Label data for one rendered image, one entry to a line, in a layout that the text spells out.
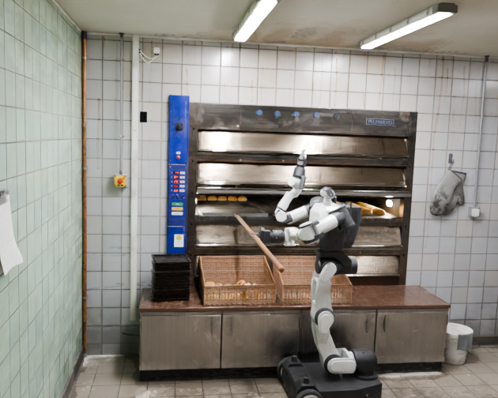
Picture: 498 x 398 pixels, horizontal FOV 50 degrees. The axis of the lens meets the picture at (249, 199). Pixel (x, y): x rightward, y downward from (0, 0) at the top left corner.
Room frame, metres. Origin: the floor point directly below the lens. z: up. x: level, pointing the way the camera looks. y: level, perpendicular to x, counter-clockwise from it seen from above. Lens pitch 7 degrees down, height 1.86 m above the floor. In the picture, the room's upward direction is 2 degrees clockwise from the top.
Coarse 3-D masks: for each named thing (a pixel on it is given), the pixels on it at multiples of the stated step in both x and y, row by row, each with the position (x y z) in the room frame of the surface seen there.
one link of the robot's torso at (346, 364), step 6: (336, 348) 3.76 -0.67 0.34; (342, 348) 3.77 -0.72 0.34; (342, 354) 3.75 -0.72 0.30; (348, 354) 3.66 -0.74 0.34; (330, 360) 3.58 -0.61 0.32; (336, 360) 3.58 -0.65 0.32; (342, 360) 3.59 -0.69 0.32; (348, 360) 3.60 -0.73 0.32; (354, 360) 3.61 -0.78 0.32; (330, 366) 3.57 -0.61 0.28; (336, 366) 3.58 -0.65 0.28; (342, 366) 3.58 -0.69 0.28; (348, 366) 3.59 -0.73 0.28; (354, 366) 3.60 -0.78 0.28; (330, 372) 3.58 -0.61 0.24; (336, 372) 3.58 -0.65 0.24; (342, 372) 3.59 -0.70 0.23; (348, 372) 3.60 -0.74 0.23
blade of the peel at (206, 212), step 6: (204, 210) 4.68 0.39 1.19; (210, 210) 4.69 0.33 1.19; (216, 210) 4.71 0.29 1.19; (222, 210) 4.72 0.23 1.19; (228, 210) 4.73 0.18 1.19; (234, 210) 4.75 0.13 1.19; (240, 210) 4.76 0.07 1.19; (246, 210) 4.77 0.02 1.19; (252, 210) 4.79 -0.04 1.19; (258, 210) 4.80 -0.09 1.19
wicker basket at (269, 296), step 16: (208, 256) 4.36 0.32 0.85; (224, 256) 4.38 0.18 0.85; (240, 256) 4.41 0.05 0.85; (256, 256) 4.43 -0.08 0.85; (208, 272) 4.33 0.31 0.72; (224, 272) 4.35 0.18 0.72; (240, 272) 4.37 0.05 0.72; (256, 272) 4.39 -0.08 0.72; (208, 288) 3.90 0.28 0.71; (224, 288) 3.92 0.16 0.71; (240, 288) 3.94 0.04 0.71; (256, 288) 3.97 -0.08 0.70; (272, 288) 3.99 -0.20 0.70; (208, 304) 3.90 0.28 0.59; (224, 304) 3.92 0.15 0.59; (240, 304) 3.94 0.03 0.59; (256, 304) 3.97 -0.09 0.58
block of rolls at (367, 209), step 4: (352, 204) 5.14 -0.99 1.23; (356, 204) 5.32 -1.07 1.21; (360, 204) 5.24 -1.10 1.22; (364, 204) 5.16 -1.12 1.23; (364, 208) 4.86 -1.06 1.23; (368, 208) 4.98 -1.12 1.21; (372, 208) 4.97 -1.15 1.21; (376, 208) 4.88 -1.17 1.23; (364, 212) 4.77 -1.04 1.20; (368, 212) 4.76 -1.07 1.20; (372, 212) 4.88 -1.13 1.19; (376, 212) 4.80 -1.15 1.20; (380, 212) 4.79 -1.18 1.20; (384, 212) 4.80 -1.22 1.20
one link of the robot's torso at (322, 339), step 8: (328, 312) 3.57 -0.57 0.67; (312, 320) 3.73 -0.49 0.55; (320, 320) 3.56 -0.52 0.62; (328, 320) 3.56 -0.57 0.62; (312, 328) 3.70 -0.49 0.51; (320, 328) 3.56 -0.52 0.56; (328, 328) 3.56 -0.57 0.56; (320, 336) 3.58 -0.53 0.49; (328, 336) 3.58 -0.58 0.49; (320, 344) 3.61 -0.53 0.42; (328, 344) 3.62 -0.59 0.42; (320, 352) 3.61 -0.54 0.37; (328, 352) 3.62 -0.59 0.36; (336, 352) 3.63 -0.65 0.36; (320, 360) 3.69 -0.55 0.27; (328, 360) 3.60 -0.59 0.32
